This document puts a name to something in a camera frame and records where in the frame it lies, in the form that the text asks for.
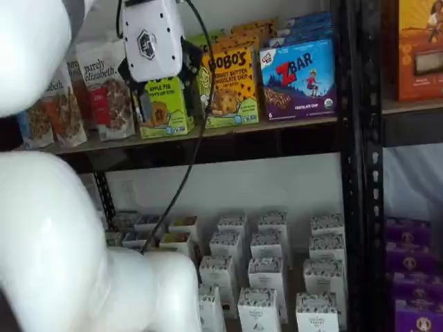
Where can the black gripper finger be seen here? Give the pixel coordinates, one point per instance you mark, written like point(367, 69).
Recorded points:
point(140, 100)
point(192, 62)

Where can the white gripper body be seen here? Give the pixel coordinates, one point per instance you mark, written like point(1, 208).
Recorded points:
point(152, 38)

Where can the green Bobo's apple pie box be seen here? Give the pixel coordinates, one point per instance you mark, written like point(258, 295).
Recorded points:
point(207, 38)
point(166, 114)

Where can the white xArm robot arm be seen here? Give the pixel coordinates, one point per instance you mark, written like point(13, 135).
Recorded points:
point(52, 242)

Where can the yellow Bobo's peanut butter box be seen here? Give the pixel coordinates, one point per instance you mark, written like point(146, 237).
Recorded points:
point(257, 32)
point(242, 41)
point(252, 23)
point(235, 97)

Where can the wooden shelf board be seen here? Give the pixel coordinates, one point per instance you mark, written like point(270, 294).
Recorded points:
point(242, 126)
point(415, 106)

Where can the blue Zbar box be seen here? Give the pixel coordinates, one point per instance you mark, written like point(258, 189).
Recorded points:
point(294, 41)
point(304, 32)
point(308, 20)
point(297, 79)

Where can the green label oatmeal box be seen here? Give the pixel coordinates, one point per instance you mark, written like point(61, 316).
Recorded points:
point(124, 219)
point(114, 238)

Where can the blue label oatmeal box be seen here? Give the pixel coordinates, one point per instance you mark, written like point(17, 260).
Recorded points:
point(149, 221)
point(136, 238)

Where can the yellow label granola box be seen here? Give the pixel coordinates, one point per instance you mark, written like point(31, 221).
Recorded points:
point(176, 242)
point(183, 223)

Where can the orange cardboard box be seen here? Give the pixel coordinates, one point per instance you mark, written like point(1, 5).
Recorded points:
point(415, 52)

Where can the purple snack box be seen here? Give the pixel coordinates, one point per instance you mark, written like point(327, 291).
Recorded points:
point(408, 230)
point(412, 259)
point(418, 320)
point(418, 288)

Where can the red label granola bag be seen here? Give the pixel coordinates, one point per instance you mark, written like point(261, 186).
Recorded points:
point(107, 100)
point(84, 100)

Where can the orange label granola bag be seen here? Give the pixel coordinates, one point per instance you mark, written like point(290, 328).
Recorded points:
point(65, 110)

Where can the white granola bag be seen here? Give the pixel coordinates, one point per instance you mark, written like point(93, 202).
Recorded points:
point(36, 128)

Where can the black metal shelving rack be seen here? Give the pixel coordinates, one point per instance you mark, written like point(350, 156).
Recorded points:
point(373, 207)
point(277, 141)

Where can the white patterned carton group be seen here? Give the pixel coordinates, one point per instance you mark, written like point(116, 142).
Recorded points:
point(293, 276)

